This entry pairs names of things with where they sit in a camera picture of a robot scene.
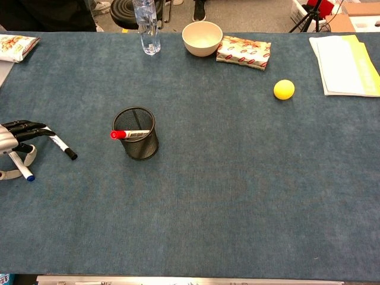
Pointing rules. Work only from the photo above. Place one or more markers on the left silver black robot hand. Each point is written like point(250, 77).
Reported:
point(9, 139)

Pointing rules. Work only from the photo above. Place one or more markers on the blue-capped white marker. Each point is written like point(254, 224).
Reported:
point(26, 173)

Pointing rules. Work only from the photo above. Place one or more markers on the black-capped white marker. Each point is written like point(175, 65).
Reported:
point(63, 147)

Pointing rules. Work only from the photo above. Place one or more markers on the black mesh pen holder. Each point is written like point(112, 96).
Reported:
point(142, 148)

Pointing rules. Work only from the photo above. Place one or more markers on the white yellow chips bag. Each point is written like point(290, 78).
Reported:
point(15, 47)

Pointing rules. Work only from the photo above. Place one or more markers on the red-capped white marker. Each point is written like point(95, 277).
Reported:
point(118, 134)

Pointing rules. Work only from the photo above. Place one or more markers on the person in black trousers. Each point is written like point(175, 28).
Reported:
point(44, 15)

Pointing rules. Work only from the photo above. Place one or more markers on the blue printed packet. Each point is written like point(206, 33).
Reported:
point(6, 279)

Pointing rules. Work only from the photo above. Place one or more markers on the black round stool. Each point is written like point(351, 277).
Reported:
point(121, 13)

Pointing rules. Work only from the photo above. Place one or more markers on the clear plastic water bottle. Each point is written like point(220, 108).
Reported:
point(148, 29)

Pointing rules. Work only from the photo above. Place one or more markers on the blue table mat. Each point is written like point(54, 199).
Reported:
point(207, 193)

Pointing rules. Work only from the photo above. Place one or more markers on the beige bowl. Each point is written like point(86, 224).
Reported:
point(202, 44)

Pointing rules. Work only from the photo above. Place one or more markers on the black shoe white sole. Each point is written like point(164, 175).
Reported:
point(199, 12)

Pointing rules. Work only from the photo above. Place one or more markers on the red-printed cream snack packet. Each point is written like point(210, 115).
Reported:
point(243, 53)

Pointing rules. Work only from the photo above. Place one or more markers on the yellow ball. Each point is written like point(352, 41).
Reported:
point(284, 89)

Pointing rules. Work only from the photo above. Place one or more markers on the white plastic crate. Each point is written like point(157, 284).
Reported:
point(298, 13)

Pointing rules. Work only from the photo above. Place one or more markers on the black tripod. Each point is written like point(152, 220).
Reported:
point(310, 16)

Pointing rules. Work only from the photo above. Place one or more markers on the white paper stack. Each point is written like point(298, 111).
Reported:
point(335, 65)

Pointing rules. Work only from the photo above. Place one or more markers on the brown cardboard box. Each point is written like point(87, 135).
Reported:
point(338, 22)

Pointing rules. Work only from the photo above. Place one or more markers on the light green booklet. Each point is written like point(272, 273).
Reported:
point(369, 68)

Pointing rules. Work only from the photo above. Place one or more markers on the aluminium table edge rail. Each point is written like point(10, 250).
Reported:
point(178, 280)

